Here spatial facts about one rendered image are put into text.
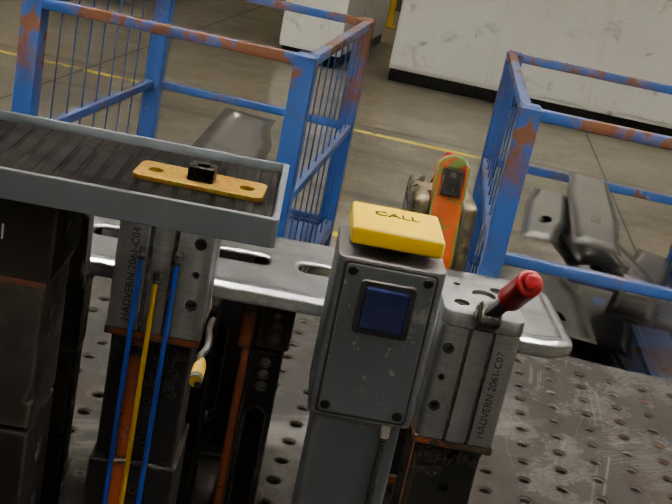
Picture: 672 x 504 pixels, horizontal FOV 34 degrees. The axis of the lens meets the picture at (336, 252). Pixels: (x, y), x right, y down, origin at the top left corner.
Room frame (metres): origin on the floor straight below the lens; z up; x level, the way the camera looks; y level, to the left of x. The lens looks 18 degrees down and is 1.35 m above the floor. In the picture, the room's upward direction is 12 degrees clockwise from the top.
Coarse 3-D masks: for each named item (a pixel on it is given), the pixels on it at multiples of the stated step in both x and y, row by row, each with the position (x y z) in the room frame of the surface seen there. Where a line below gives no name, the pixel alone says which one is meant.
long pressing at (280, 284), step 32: (96, 224) 1.01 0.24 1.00; (96, 256) 0.92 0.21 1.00; (256, 256) 1.03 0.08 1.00; (288, 256) 1.04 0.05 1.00; (320, 256) 1.06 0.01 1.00; (224, 288) 0.92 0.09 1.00; (256, 288) 0.92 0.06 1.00; (288, 288) 0.95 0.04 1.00; (320, 288) 0.96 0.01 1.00; (544, 320) 1.00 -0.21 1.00; (544, 352) 0.93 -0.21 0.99
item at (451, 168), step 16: (448, 160) 1.16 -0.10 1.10; (464, 160) 1.16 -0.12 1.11; (448, 176) 1.15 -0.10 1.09; (464, 176) 1.16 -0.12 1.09; (432, 192) 1.16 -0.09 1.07; (448, 192) 1.15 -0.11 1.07; (464, 192) 1.15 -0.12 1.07; (432, 208) 1.15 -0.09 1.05; (448, 208) 1.15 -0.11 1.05; (448, 224) 1.15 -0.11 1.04; (448, 240) 1.14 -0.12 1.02; (448, 256) 1.14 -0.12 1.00
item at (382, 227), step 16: (352, 208) 0.70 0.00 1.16; (368, 208) 0.70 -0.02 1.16; (384, 208) 0.71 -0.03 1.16; (352, 224) 0.66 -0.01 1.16; (368, 224) 0.66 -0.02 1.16; (384, 224) 0.67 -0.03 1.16; (400, 224) 0.68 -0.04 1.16; (416, 224) 0.68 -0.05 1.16; (432, 224) 0.69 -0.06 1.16; (352, 240) 0.65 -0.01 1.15; (368, 240) 0.65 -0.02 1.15; (384, 240) 0.65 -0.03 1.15; (400, 240) 0.65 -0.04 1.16; (416, 240) 0.65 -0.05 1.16; (432, 240) 0.66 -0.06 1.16; (432, 256) 0.66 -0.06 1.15
